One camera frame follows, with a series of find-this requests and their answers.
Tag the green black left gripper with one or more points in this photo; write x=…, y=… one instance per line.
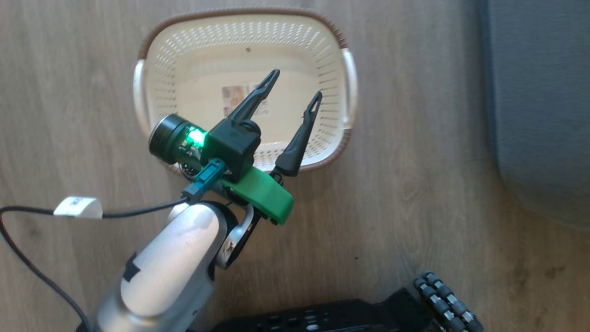
x=262, y=193

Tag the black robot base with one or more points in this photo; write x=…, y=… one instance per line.
x=322, y=318

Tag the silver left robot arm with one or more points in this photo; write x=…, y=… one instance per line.
x=170, y=263

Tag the paper sticker inside basket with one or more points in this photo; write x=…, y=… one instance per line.
x=244, y=99

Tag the cream perforated laundry basket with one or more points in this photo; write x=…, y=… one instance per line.
x=207, y=50

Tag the grey sofa seat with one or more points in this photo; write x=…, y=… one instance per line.
x=539, y=92

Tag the grey roller mecanum wheel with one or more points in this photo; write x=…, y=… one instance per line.
x=447, y=304

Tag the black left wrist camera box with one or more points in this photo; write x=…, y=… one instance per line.
x=233, y=143

